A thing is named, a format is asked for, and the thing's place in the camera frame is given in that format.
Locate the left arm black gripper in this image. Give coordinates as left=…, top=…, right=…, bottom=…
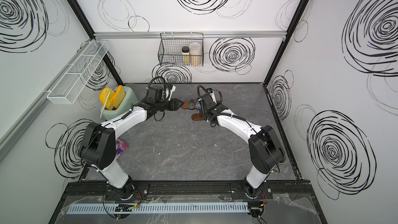
left=155, top=98, right=183, bottom=113

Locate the black band watch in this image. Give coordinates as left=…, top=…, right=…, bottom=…
left=188, top=100, right=196, bottom=110

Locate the blue translucent watch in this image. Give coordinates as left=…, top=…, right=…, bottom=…
left=196, top=100, right=202, bottom=111

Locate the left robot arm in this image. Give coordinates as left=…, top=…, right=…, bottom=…
left=79, top=98, right=183, bottom=200

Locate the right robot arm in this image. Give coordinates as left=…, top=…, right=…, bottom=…
left=200, top=99, right=287, bottom=198

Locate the dark wooden watch stand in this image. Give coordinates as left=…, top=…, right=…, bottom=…
left=181, top=100, right=205, bottom=121

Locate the mint green toaster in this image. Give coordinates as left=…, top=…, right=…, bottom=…
left=100, top=86, right=139, bottom=120

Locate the white lid plastic jar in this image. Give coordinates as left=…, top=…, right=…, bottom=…
left=189, top=42, right=202, bottom=66

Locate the dark lid spice jar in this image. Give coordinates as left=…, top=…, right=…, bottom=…
left=181, top=46, right=190, bottom=65

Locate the orange sponge toast slice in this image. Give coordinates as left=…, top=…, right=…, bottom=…
left=110, top=86, right=126, bottom=108

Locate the purple snack wrapper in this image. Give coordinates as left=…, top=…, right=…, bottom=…
left=116, top=139, right=127, bottom=157

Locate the yellow sponge toast slice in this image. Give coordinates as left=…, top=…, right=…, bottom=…
left=98, top=87, right=115, bottom=110

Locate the black corrugated cable hose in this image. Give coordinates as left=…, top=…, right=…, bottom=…
left=196, top=84, right=223, bottom=105

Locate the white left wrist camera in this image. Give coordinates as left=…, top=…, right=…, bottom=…
left=165, top=84, right=176, bottom=101

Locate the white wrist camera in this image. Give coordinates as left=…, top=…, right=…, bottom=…
left=206, top=88, right=217, bottom=103
left=165, top=84, right=176, bottom=101

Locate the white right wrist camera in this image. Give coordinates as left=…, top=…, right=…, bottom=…
left=206, top=88, right=217, bottom=103

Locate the black wire wall basket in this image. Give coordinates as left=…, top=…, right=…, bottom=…
left=158, top=32, right=204, bottom=67

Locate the grey slotted cable duct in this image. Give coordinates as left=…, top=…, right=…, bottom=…
left=66, top=202, right=249, bottom=215

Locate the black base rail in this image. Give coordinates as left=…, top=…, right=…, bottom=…
left=62, top=180, right=314, bottom=201

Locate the white wire wall shelf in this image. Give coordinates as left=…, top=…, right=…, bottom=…
left=47, top=40, right=109, bottom=105

